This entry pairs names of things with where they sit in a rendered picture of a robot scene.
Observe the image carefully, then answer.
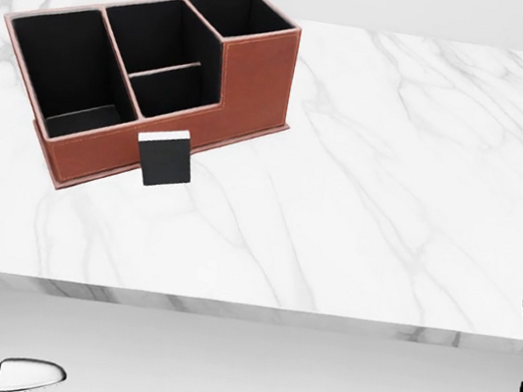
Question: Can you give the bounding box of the small black book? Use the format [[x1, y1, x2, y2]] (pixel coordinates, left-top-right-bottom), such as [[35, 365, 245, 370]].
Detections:
[[129, 122, 200, 195]]

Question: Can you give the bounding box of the red-brown desk caddy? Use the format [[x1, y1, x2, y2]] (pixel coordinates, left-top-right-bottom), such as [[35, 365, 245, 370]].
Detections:
[[0, 0, 313, 226]]

